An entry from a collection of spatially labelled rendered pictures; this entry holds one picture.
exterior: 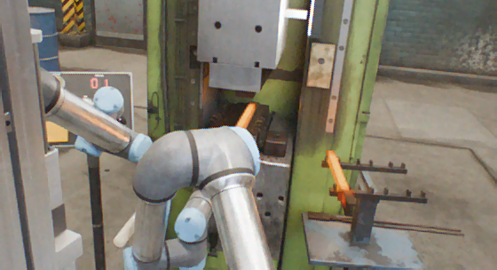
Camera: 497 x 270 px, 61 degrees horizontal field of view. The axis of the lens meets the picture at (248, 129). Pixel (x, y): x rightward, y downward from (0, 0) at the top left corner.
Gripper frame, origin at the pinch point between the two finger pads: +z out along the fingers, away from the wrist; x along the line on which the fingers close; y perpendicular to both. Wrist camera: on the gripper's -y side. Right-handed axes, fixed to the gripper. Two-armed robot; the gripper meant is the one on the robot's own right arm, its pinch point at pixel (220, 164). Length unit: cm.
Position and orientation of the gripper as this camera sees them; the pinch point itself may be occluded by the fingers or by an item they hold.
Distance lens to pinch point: 141.0
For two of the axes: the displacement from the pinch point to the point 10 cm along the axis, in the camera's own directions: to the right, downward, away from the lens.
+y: -0.7, 9.3, 3.6
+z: 1.7, -3.5, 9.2
